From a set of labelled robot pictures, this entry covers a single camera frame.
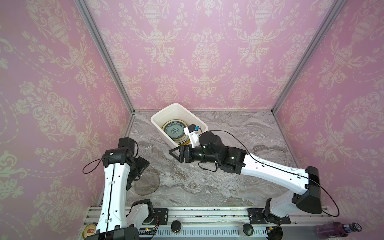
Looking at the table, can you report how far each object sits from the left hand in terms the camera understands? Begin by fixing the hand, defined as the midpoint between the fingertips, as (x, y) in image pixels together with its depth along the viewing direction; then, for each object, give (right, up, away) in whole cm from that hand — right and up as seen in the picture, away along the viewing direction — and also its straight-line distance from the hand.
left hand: (141, 173), depth 71 cm
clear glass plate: (-1, -10, +14) cm, 17 cm away
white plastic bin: (+14, +32, +31) cm, 46 cm away
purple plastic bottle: (+86, -21, -8) cm, 89 cm away
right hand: (+17, +12, -9) cm, 23 cm away
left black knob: (+18, -20, -8) cm, 28 cm away
